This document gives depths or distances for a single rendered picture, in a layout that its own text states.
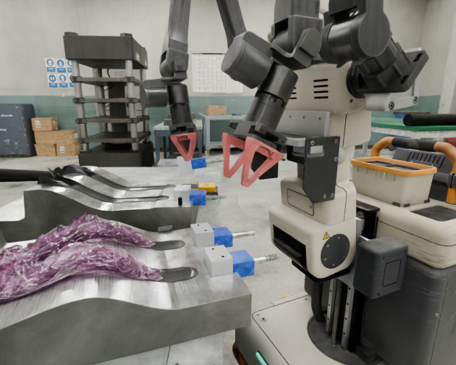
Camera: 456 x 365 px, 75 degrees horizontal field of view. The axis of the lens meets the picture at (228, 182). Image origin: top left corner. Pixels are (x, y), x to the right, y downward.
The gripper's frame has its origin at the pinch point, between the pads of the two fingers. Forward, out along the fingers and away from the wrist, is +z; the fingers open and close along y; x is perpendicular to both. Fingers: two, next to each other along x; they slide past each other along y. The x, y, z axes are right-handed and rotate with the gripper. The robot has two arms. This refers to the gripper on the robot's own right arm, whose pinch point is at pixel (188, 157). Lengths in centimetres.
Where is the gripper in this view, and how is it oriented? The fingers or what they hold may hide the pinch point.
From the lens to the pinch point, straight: 85.2
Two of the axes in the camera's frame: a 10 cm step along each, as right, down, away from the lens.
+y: 0.3, 1.3, -9.9
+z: 1.5, 9.8, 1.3
